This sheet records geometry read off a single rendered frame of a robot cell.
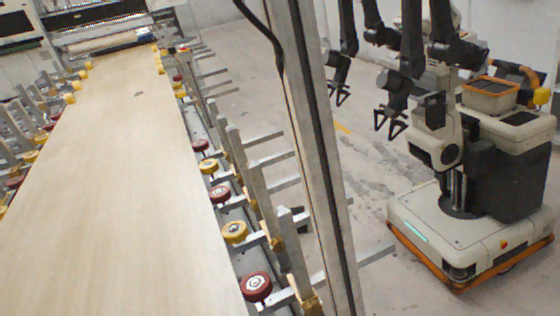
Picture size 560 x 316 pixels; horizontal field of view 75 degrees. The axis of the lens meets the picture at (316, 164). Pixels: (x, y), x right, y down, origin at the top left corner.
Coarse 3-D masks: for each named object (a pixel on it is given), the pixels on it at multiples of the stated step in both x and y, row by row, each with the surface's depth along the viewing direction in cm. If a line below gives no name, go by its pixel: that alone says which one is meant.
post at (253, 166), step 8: (248, 160) 102; (256, 160) 103; (248, 168) 101; (256, 168) 101; (256, 176) 103; (256, 184) 104; (264, 184) 105; (256, 192) 105; (264, 192) 106; (264, 200) 107; (264, 208) 108; (272, 208) 109; (264, 216) 110; (272, 216) 111; (272, 224) 112; (272, 232) 113; (280, 256) 119; (280, 264) 120
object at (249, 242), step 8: (352, 200) 127; (296, 216) 123; (304, 216) 122; (296, 224) 121; (304, 224) 123; (256, 232) 119; (264, 232) 119; (248, 240) 117; (256, 240) 117; (264, 240) 119; (240, 248) 116; (248, 248) 117
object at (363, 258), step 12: (384, 240) 109; (360, 252) 107; (372, 252) 106; (384, 252) 107; (360, 264) 105; (312, 276) 102; (288, 288) 100; (264, 300) 98; (276, 300) 98; (288, 300) 99; (264, 312) 97
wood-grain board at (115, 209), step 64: (128, 64) 382; (64, 128) 233; (128, 128) 211; (64, 192) 156; (128, 192) 146; (192, 192) 137; (0, 256) 124; (64, 256) 117; (128, 256) 112; (192, 256) 106
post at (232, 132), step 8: (232, 128) 120; (232, 136) 121; (232, 144) 122; (240, 144) 124; (240, 152) 125; (240, 160) 126; (240, 168) 128; (248, 176) 130; (248, 184) 131; (248, 192) 133; (256, 216) 139
